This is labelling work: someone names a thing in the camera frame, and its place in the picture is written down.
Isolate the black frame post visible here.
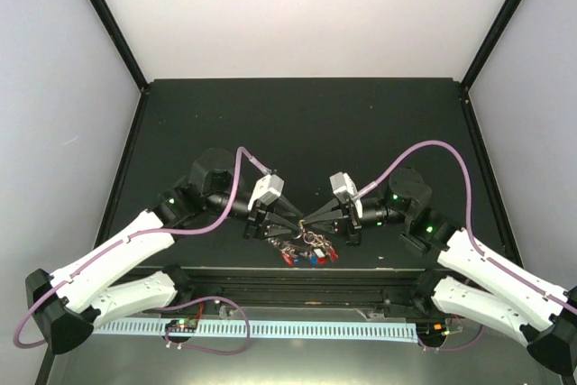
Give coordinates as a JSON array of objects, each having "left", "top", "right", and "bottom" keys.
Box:
[
  {"left": 88, "top": 0, "right": 149, "bottom": 93},
  {"left": 460, "top": 0, "right": 523, "bottom": 92}
]

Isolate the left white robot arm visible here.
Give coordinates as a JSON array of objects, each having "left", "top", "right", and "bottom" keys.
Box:
[{"left": 13, "top": 147, "right": 302, "bottom": 354}]

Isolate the keyring with coloured keys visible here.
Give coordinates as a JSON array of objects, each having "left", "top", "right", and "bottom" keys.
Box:
[{"left": 266, "top": 226, "right": 339, "bottom": 267}]

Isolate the right circuit board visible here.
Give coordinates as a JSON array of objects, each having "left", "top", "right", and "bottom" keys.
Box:
[{"left": 416, "top": 314, "right": 464, "bottom": 340}]

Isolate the black aluminium front rail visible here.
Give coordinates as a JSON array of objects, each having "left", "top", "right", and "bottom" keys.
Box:
[{"left": 112, "top": 267, "right": 452, "bottom": 314}]

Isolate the black work mat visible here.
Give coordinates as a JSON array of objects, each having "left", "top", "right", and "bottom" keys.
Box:
[{"left": 99, "top": 78, "right": 514, "bottom": 256}]

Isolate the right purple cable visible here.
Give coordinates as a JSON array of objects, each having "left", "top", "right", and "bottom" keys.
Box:
[{"left": 353, "top": 140, "right": 577, "bottom": 353}]

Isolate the right black frame post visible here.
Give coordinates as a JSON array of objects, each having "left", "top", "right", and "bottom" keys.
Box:
[{"left": 460, "top": 0, "right": 523, "bottom": 92}]

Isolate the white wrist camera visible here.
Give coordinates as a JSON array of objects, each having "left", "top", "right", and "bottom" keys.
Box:
[
  {"left": 248, "top": 174, "right": 284, "bottom": 210},
  {"left": 329, "top": 172, "right": 363, "bottom": 218}
]

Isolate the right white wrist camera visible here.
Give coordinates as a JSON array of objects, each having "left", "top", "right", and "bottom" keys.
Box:
[{"left": 329, "top": 172, "right": 363, "bottom": 218}]

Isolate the left circuit board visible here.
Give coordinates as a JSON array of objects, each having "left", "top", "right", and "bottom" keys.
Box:
[{"left": 165, "top": 318, "right": 198, "bottom": 333}]

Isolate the circuit board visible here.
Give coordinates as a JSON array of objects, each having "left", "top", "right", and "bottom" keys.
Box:
[
  {"left": 165, "top": 318, "right": 198, "bottom": 333},
  {"left": 416, "top": 314, "right": 464, "bottom": 340}
]

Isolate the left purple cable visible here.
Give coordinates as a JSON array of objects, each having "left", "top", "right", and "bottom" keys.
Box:
[{"left": 12, "top": 146, "right": 276, "bottom": 355}]

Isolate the purple cable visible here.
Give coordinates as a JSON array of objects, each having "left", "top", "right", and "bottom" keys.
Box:
[
  {"left": 12, "top": 146, "right": 276, "bottom": 355},
  {"left": 353, "top": 140, "right": 577, "bottom": 353}
]

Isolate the white slotted cable duct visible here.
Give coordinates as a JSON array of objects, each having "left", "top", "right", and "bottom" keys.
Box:
[{"left": 94, "top": 317, "right": 417, "bottom": 344}]

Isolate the left black frame post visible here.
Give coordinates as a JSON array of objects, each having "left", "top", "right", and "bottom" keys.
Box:
[{"left": 88, "top": 0, "right": 149, "bottom": 93}]

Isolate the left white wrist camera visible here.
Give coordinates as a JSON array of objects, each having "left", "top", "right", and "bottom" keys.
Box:
[{"left": 248, "top": 174, "right": 284, "bottom": 210}]

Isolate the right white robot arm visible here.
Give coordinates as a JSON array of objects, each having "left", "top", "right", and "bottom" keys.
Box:
[{"left": 301, "top": 168, "right": 576, "bottom": 376}]

